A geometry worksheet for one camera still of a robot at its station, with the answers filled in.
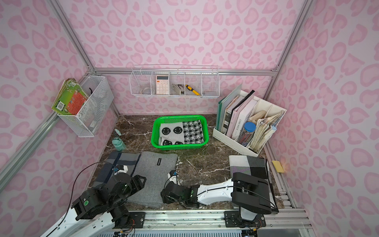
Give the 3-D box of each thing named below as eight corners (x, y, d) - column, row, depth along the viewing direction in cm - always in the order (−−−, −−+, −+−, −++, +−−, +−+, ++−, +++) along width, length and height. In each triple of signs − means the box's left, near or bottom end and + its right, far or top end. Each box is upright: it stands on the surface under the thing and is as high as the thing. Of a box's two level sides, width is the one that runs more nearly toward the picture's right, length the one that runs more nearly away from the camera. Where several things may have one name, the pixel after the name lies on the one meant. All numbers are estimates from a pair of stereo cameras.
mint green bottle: (116, 151, 101) (110, 144, 94) (118, 145, 104) (113, 138, 98) (124, 151, 101) (118, 144, 94) (126, 145, 104) (121, 137, 98)
